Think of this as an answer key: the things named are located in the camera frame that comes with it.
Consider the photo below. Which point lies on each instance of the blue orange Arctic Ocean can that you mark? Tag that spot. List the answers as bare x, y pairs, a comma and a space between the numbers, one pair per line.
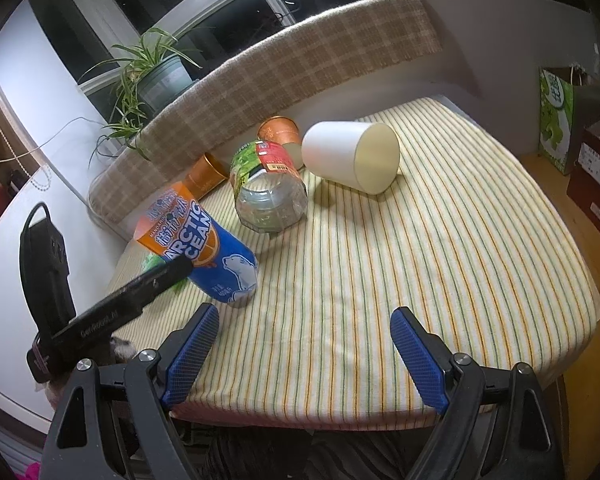
220, 260

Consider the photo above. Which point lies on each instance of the red cardboard box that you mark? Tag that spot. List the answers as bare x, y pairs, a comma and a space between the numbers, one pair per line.
590, 185

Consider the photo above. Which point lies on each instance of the striped yellow cloth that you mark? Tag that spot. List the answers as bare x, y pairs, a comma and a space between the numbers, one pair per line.
380, 260

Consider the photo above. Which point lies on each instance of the orange cup lying down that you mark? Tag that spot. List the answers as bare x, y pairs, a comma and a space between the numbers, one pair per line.
202, 175

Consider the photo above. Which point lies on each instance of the green paper bag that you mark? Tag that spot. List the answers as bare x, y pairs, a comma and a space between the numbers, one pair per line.
555, 120

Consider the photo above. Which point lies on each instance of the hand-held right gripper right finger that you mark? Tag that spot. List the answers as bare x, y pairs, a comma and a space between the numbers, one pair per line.
420, 360

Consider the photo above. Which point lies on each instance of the green snack packet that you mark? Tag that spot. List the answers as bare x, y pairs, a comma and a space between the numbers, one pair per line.
152, 262

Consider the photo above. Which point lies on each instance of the beige plaid blanket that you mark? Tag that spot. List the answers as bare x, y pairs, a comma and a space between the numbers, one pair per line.
280, 60

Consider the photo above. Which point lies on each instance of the potted spider plant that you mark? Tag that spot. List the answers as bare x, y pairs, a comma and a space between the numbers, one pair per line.
165, 80

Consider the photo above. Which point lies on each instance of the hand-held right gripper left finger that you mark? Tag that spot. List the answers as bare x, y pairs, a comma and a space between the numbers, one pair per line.
190, 355

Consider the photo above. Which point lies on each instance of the orange cup upright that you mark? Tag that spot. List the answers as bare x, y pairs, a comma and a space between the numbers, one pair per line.
280, 132

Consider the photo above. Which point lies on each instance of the white cup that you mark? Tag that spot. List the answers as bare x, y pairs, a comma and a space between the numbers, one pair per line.
335, 150

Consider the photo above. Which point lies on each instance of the clear plastic bottle green label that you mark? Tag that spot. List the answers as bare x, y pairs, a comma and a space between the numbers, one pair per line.
270, 200

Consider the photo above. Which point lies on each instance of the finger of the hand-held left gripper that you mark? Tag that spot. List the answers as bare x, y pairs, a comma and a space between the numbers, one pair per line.
167, 276

